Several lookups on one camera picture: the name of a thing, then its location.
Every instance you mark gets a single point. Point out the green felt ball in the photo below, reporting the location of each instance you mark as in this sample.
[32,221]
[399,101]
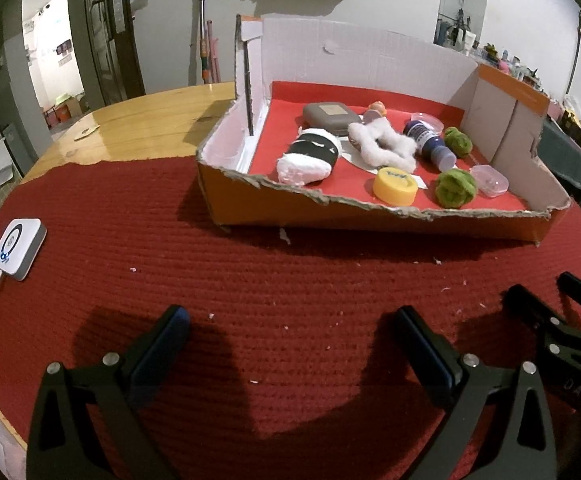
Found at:
[459,141]
[455,188]

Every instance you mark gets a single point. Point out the grey square case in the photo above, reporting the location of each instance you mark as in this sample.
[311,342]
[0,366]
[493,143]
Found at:
[330,116]

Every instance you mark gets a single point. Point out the yellow round tin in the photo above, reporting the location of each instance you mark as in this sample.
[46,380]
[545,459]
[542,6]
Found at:
[395,186]

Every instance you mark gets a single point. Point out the dark cloth covered table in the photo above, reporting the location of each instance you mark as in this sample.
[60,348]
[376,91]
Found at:
[570,160]

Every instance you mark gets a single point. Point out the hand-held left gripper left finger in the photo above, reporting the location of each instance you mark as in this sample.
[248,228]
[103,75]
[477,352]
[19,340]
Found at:
[158,360]

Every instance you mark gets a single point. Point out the white square charger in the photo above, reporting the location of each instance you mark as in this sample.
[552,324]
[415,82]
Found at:
[18,247]

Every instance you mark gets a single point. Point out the red knitted mat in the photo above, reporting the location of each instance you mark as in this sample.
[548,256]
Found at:
[220,270]

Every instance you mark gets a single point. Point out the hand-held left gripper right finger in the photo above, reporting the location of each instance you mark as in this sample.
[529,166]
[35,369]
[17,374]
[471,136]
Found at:
[430,357]

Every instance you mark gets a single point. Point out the blonde doll figurine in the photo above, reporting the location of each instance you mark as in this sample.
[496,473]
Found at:
[378,109]

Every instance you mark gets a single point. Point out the small clear plastic case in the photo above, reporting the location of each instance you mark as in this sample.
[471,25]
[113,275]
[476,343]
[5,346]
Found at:
[490,180]

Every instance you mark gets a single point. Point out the dark blue bottle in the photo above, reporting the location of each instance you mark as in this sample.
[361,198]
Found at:
[428,142]

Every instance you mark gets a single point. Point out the white fluffy star hair clip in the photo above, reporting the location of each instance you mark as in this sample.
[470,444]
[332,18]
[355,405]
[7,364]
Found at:
[385,147]

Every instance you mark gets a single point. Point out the dark door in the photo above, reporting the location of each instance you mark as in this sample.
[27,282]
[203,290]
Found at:
[105,35]

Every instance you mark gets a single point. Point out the black and white cloth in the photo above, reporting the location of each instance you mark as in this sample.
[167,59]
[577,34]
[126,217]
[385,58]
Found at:
[308,155]

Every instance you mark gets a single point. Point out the wall mirror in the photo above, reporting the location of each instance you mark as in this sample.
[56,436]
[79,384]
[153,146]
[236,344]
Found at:
[463,5]

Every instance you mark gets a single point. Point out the pink sticks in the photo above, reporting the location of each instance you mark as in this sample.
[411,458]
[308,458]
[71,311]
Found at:
[214,60]

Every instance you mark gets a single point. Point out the hallway cardboard boxes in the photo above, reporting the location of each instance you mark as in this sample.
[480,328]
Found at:
[65,110]

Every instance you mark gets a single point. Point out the orange cardboard box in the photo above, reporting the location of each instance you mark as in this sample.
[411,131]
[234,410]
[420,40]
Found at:
[370,220]

